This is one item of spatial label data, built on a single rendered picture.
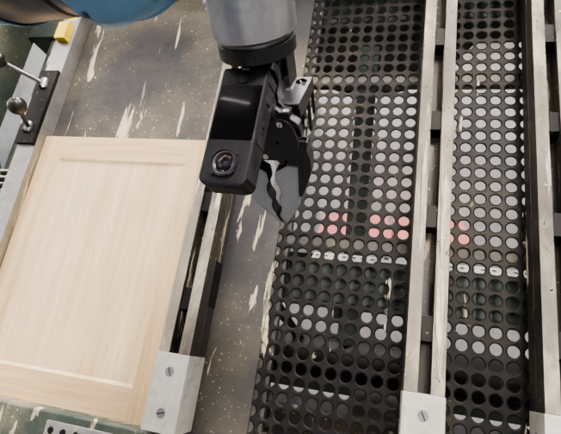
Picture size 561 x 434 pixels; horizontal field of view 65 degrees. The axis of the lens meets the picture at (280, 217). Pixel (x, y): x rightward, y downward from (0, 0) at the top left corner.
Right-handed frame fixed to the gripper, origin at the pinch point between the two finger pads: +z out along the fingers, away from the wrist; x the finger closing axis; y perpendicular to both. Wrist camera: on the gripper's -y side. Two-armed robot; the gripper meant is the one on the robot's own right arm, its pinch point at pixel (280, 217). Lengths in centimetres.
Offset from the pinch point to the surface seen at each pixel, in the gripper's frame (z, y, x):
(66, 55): 1, 53, 72
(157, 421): 35.5, -13.3, 22.5
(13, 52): 3, 60, 96
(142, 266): 27.8, 11.6, 36.5
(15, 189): 18, 21, 71
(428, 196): 18.8, 28.4, -16.6
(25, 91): 141, 312, 402
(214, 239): 21.3, 14.9, 20.2
